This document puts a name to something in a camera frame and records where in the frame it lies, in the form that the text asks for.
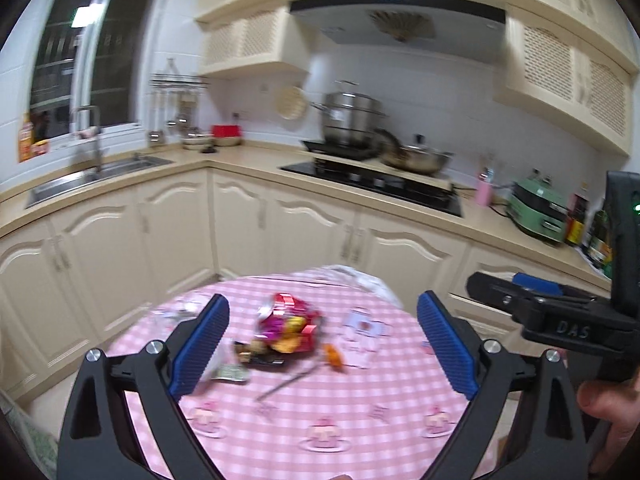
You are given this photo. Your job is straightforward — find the round cream strainer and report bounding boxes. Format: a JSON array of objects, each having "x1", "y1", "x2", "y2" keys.
[{"x1": 276, "y1": 85, "x2": 309, "y2": 121}]

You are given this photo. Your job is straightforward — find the green patterned cushion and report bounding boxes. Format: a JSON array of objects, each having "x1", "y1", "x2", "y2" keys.
[{"x1": 0, "y1": 389, "x2": 59, "y2": 480}]

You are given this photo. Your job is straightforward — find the steel steamer pot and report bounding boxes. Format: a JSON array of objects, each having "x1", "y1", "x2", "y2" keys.
[{"x1": 310, "y1": 80, "x2": 389, "y2": 150}]

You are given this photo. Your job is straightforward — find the person's right hand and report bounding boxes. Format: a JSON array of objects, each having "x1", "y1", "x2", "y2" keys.
[{"x1": 577, "y1": 381, "x2": 640, "y2": 462}]

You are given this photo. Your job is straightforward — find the pink checkered tablecloth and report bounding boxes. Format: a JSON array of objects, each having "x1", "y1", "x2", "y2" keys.
[{"x1": 105, "y1": 267, "x2": 506, "y2": 480}]

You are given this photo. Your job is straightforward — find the black range hood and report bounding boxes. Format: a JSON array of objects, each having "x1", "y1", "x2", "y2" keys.
[{"x1": 289, "y1": 0, "x2": 507, "y2": 65}]

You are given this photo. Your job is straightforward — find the cream lattice wall cabinet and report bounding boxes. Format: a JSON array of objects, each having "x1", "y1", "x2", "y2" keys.
[
  {"x1": 194, "y1": 0, "x2": 307, "y2": 80},
  {"x1": 492, "y1": 2, "x2": 640, "y2": 157}
]

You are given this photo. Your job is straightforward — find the stacked bowls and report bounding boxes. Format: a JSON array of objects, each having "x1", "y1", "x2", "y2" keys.
[{"x1": 180, "y1": 129, "x2": 214, "y2": 152}]

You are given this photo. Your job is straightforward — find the orange peel piece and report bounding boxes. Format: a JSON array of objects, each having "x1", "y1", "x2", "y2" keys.
[{"x1": 322, "y1": 342, "x2": 347, "y2": 373}]

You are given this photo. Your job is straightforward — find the green rice cooker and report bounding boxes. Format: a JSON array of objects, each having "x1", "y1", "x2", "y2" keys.
[{"x1": 506, "y1": 174, "x2": 572, "y2": 248}]

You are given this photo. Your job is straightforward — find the yellow seasoning box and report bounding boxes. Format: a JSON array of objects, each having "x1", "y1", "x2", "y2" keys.
[{"x1": 18, "y1": 114, "x2": 35, "y2": 164}]

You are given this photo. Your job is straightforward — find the hanging utensil rack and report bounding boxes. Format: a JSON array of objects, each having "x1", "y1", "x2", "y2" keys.
[{"x1": 149, "y1": 59, "x2": 210, "y2": 135}]

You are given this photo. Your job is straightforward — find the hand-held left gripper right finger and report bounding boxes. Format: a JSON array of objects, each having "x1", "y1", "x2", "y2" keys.
[{"x1": 416, "y1": 290, "x2": 591, "y2": 480}]

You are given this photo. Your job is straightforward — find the kitchen window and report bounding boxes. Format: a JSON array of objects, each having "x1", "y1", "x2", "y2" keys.
[{"x1": 29, "y1": 0, "x2": 168, "y2": 142}]

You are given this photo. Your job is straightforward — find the white cloth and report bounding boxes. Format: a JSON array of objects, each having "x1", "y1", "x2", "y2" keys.
[{"x1": 327, "y1": 264, "x2": 405, "y2": 308}]

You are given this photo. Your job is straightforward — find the pink utensil holder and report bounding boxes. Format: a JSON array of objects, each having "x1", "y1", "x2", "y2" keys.
[{"x1": 475, "y1": 169, "x2": 497, "y2": 207}]

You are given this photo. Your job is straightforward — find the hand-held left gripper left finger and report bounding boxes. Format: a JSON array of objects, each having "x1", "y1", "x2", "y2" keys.
[{"x1": 57, "y1": 292, "x2": 231, "y2": 480}]

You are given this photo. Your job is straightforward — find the black griddle pan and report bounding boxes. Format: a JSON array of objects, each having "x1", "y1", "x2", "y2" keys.
[{"x1": 299, "y1": 139, "x2": 378, "y2": 160}]

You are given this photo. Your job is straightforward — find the red shiny foil wrapper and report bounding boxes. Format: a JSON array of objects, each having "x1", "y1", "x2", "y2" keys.
[{"x1": 254, "y1": 292, "x2": 323, "y2": 353}]

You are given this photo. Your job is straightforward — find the black gas cooktop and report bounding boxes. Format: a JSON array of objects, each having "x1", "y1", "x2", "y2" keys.
[{"x1": 277, "y1": 160, "x2": 464, "y2": 219}]

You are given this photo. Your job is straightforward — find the dark brown wrapper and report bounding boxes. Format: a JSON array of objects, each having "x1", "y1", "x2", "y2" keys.
[{"x1": 232, "y1": 339, "x2": 288, "y2": 367}]

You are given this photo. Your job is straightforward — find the thin wooden skewer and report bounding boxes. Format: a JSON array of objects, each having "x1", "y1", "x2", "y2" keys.
[{"x1": 255, "y1": 362, "x2": 323, "y2": 403}]

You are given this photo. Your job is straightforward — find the steel wok with lid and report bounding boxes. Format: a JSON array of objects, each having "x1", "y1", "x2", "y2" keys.
[{"x1": 374, "y1": 129, "x2": 455, "y2": 177}]

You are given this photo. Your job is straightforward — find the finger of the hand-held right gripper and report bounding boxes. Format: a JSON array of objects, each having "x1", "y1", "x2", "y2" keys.
[
  {"x1": 466, "y1": 271, "x2": 532, "y2": 322},
  {"x1": 512, "y1": 272, "x2": 612, "y2": 307}
]

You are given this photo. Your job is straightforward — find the clear plastic scrap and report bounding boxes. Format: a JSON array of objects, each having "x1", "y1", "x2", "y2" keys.
[{"x1": 152, "y1": 295, "x2": 203, "y2": 328}]

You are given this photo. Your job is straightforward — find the steel kitchen sink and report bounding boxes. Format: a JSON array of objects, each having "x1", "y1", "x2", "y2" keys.
[{"x1": 25, "y1": 154, "x2": 174, "y2": 209}]

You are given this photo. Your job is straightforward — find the steel kitchen faucet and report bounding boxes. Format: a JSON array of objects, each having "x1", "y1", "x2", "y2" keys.
[{"x1": 70, "y1": 105, "x2": 107, "y2": 175}]

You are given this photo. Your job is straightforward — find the green glass bottle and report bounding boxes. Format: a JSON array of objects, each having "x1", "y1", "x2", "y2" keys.
[{"x1": 586, "y1": 204, "x2": 614, "y2": 273}]

